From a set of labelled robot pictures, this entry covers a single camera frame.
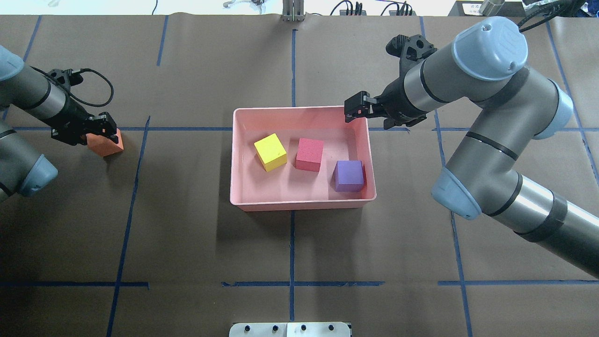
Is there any purple foam block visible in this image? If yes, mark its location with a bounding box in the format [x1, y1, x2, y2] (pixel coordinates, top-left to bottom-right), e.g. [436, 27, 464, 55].
[333, 160, 365, 193]

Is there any white camera post base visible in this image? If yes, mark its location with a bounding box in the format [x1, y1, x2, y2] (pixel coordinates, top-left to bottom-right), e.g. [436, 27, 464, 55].
[228, 322, 352, 337]

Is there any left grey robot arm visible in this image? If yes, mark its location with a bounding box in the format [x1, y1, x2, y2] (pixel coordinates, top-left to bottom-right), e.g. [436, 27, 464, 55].
[0, 47, 124, 201]

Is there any red foam block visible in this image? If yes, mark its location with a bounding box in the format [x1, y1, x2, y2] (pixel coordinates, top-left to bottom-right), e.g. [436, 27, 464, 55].
[295, 137, 324, 172]

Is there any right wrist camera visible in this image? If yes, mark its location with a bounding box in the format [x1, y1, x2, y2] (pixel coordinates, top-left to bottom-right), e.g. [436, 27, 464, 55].
[385, 35, 438, 62]

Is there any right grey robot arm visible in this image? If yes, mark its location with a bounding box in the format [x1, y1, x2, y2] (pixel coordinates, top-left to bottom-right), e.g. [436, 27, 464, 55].
[343, 16, 599, 277]

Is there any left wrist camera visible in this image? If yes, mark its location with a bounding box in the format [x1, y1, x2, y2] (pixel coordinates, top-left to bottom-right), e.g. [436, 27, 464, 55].
[47, 69, 84, 92]

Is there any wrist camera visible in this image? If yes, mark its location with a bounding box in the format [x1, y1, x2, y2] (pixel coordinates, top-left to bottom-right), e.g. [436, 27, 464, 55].
[47, 69, 84, 92]
[385, 35, 438, 62]

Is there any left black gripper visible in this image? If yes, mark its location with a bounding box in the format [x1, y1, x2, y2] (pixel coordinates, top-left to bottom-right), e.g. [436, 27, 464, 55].
[51, 112, 119, 146]

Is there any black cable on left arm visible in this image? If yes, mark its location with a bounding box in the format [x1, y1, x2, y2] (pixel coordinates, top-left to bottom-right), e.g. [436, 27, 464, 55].
[30, 67, 115, 108]

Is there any aluminium frame post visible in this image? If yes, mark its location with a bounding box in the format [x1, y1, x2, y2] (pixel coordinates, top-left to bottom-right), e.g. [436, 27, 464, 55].
[282, 0, 305, 22]

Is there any pink plastic bin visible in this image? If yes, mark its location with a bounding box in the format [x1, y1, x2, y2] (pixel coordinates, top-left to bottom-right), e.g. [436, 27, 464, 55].
[230, 105, 377, 212]

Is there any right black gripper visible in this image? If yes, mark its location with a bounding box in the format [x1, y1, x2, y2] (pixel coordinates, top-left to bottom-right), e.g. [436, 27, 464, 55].
[344, 77, 428, 130]

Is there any orange foam block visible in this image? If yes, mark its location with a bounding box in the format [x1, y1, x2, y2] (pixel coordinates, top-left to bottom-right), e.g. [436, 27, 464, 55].
[86, 128, 124, 157]

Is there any yellow foam block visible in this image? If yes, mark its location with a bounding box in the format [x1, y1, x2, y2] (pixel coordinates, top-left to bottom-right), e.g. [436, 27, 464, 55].
[253, 133, 287, 172]

